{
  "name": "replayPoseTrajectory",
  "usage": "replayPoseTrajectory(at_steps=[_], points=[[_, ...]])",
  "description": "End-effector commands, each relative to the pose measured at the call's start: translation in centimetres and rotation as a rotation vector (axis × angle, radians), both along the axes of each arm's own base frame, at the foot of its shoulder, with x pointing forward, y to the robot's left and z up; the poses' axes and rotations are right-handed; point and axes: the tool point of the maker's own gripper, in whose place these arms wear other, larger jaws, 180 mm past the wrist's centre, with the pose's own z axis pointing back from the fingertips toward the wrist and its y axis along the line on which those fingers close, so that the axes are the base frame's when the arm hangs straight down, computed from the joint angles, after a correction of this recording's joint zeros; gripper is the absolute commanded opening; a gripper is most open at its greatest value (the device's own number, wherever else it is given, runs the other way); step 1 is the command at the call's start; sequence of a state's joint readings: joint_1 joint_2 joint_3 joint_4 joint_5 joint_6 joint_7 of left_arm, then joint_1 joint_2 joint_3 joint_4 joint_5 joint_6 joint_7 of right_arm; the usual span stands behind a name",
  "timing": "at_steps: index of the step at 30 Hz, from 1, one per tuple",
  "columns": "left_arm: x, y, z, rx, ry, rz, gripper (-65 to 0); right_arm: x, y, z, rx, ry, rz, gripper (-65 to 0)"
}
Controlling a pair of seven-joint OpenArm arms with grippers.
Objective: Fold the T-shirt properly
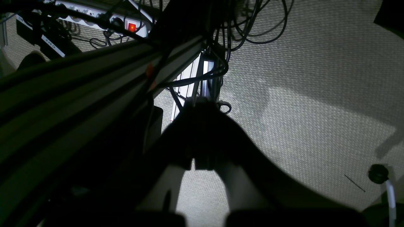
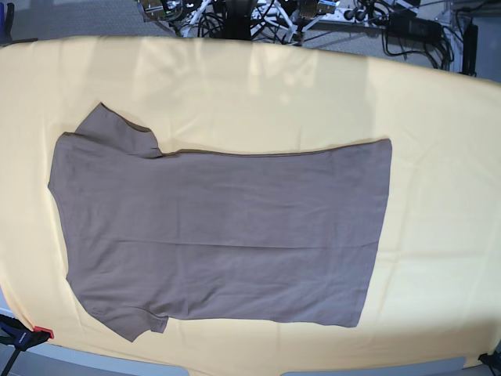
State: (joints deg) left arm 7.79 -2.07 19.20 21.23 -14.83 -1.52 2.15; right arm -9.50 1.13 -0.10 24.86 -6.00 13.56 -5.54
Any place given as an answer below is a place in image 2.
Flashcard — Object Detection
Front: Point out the black center stand post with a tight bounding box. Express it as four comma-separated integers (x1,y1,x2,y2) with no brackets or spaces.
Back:
223,0,255,41

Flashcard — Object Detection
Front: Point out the black clamp at right corner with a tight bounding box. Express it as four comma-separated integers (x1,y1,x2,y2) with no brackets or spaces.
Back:
478,351,501,375

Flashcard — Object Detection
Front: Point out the black power adapter box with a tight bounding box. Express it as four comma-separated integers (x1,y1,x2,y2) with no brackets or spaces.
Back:
386,13,442,44

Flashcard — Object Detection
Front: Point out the yellow table cloth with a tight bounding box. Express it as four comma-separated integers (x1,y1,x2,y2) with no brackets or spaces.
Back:
1,37,500,375

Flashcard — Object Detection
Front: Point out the brown T-shirt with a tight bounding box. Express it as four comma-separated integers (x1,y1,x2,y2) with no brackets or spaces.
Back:
49,105,392,341

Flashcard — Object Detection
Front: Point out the white power strip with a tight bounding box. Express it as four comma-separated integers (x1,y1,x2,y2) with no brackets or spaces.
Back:
250,3,371,24

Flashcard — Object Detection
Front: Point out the blue clamp with red tip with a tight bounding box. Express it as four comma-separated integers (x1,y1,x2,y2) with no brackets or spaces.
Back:
1,315,54,351

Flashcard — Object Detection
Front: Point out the black table leg post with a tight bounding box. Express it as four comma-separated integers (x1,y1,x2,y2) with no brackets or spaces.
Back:
461,23,478,77

